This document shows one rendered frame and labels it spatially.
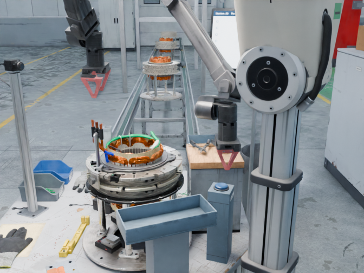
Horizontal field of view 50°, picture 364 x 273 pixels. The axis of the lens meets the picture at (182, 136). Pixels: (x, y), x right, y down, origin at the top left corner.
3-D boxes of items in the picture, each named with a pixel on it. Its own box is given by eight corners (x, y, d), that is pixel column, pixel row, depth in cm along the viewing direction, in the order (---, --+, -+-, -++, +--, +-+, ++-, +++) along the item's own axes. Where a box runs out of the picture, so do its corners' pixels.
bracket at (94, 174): (96, 184, 123) (95, 169, 121) (103, 187, 121) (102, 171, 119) (91, 186, 122) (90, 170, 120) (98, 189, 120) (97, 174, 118)
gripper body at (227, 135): (218, 150, 112) (218, 125, 110) (214, 140, 122) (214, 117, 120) (240, 149, 112) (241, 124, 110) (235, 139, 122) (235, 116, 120)
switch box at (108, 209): (103, 203, 167) (102, 191, 165) (120, 209, 162) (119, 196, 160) (92, 209, 162) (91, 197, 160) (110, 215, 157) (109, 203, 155)
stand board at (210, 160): (186, 149, 155) (186, 143, 154) (233, 148, 156) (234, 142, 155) (190, 169, 136) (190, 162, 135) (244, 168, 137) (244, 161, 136)
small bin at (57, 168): (74, 173, 197) (73, 159, 194) (67, 185, 184) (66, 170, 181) (41, 174, 196) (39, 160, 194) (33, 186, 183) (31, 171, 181)
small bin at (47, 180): (66, 188, 181) (64, 173, 178) (57, 202, 168) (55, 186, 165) (30, 188, 181) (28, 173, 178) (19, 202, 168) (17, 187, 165)
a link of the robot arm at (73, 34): (75, 27, 115) (92, 8, 118) (49, 23, 120) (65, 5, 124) (93, 57, 124) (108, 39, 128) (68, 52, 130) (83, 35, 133)
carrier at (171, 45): (147, 63, 558) (146, 41, 549) (166, 60, 585) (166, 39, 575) (166, 66, 533) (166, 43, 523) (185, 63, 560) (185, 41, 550)
